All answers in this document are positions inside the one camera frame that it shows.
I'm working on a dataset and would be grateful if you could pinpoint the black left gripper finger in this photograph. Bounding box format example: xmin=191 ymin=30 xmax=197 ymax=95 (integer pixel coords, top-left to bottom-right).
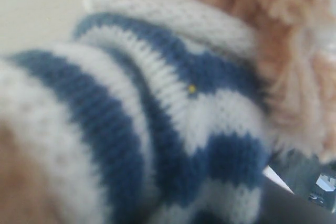
xmin=258 ymin=179 xmax=335 ymax=224

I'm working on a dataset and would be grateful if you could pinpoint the tan teddy bear striped shirt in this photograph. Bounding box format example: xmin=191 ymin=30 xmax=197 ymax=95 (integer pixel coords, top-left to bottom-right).
xmin=0 ymin=0 xmax=336 ymax=224

